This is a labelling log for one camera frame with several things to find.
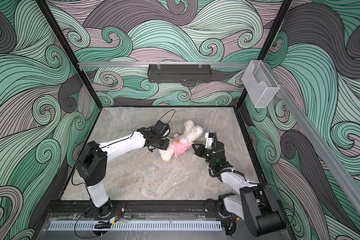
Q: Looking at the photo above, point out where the pink knitted bear sweater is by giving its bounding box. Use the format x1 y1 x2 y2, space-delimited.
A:
172 134 194 157

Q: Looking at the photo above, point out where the white plush teddy bear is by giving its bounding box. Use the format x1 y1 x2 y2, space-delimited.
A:
159 120 204 162

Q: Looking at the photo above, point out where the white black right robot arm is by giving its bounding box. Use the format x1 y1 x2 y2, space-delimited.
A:
192 140 287 237

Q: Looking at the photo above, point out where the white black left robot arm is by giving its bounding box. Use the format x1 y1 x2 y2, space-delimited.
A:
76 120 170 209

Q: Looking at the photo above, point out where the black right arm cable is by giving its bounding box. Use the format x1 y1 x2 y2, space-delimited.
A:
208 167 259 185

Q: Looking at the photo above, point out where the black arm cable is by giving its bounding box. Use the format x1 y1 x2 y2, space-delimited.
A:
208 167 259 185
160 109 176 124

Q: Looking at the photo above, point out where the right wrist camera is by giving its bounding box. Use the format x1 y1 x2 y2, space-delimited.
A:
205 132 217 150

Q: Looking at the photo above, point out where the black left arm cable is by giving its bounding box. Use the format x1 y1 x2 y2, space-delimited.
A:
160 109 176 124

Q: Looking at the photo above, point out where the black perforated wall tray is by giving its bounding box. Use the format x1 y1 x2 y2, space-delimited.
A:
148 65 212 84

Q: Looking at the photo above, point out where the clear plastic wall bin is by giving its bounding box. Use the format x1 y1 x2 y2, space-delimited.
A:
242 60 280 109

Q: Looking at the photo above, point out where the aluminium rail back wall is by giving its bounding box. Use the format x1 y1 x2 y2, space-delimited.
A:
78 61 249 69

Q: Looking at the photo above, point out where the aluminium rail wall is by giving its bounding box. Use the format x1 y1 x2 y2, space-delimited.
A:
262 61 360 233
78 61 249 69

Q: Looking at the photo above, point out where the black enclosure corner post left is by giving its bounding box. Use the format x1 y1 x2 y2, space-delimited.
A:
35 0 103 111

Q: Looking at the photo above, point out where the black enclosure corner post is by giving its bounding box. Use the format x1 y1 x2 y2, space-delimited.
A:
35 0 103 111
237 1 292 109

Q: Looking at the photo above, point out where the aluminium rail right wall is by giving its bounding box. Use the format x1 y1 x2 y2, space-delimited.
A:
262 61 360 233

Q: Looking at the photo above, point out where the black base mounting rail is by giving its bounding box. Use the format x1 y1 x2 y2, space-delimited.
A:
46 199 239 219

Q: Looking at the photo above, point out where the white slotted cable duct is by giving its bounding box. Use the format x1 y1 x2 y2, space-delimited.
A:
47 221 223 232

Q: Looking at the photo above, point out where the black enclosure corner post right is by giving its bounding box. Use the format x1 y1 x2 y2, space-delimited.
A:
237 1 292 109

